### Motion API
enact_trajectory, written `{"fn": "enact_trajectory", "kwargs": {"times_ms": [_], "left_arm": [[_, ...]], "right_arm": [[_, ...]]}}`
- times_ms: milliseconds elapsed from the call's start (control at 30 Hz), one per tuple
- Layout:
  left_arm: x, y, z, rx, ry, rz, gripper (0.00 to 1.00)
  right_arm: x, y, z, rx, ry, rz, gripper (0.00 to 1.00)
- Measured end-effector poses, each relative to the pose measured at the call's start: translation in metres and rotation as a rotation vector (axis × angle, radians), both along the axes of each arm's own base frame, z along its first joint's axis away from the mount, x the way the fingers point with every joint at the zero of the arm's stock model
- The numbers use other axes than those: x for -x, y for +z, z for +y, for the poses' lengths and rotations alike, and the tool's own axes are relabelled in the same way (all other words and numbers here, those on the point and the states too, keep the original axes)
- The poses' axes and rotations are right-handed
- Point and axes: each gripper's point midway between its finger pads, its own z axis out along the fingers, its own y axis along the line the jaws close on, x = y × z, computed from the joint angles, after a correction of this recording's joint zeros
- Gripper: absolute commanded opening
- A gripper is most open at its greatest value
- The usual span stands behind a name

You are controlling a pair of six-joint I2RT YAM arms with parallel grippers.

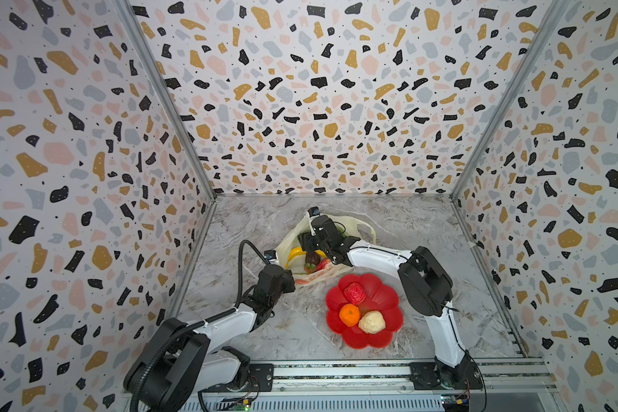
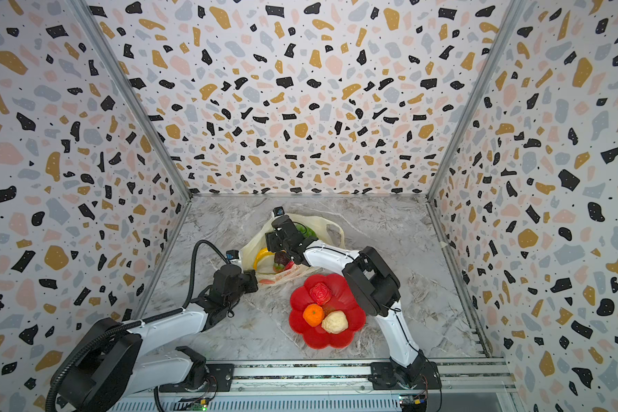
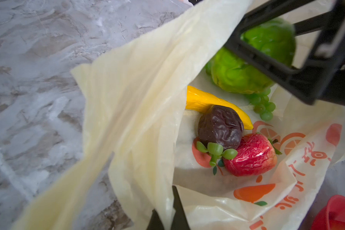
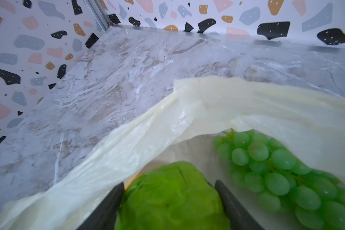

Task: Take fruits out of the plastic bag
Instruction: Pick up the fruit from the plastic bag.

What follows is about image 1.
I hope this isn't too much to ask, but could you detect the yellow plastic fruit-print bag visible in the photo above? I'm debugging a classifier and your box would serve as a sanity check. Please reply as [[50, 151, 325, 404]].
[[274, 214, 376, 286]]

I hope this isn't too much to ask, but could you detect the yellow toy banana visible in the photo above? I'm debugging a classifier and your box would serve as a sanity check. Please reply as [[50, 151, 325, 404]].
[[286, 247, 326, 268]]

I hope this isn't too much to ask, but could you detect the red toy fruit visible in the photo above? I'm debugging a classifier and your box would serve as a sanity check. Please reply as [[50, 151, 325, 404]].
[[343, 283, 367, 306]]

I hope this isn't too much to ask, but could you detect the orange toy fruit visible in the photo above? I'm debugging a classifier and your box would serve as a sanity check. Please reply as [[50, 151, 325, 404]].
[[338, 304, 361, 327]]

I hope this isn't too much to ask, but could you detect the red flower-shaped plate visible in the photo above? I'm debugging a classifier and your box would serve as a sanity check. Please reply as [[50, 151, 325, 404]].
[[325, 274, 403, 350]]

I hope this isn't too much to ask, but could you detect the cream white toy fruit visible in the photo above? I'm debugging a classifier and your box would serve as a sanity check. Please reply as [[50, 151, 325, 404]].
[[358, 311, 386, 335]]

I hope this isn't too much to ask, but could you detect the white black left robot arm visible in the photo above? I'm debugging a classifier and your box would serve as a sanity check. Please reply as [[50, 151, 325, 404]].
[[124, 264, 295, 411]]

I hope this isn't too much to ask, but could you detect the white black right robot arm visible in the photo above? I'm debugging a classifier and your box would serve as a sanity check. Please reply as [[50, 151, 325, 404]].
[[298, 207, 485, 390]]

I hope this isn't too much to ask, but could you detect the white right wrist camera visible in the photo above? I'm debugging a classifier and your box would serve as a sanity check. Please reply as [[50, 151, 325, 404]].
[[307, 207, 320, 220]]

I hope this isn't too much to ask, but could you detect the black corrugated left cable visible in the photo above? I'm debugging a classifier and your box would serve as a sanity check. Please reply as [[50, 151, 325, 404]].
[[128, 239, 271, 412]]

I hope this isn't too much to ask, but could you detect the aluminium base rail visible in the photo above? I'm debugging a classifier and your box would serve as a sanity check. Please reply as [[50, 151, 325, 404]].
[[123, 359, 547, 412]]

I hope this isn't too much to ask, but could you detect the aluminium left corner post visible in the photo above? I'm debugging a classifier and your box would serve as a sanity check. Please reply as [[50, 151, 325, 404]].
[[113, 0, 216, 204]]

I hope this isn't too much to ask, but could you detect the aluminium corner post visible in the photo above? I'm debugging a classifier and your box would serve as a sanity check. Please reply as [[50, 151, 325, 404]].
[[449, 0, 568, 204], [113, 0, 216, 204]]

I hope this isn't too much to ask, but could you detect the aluminium right corner post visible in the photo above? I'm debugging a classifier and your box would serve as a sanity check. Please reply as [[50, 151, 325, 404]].
[[449, 0, 568, 204]]

